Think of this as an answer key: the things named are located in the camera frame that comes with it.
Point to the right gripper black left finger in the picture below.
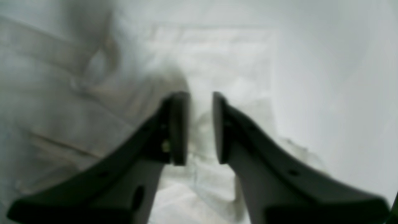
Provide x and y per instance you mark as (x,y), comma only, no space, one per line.
(121,188)

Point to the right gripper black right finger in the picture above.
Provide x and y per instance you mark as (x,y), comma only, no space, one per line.
(278,188)

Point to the white printed T-shirt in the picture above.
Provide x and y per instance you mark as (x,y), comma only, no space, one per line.
(79,76)

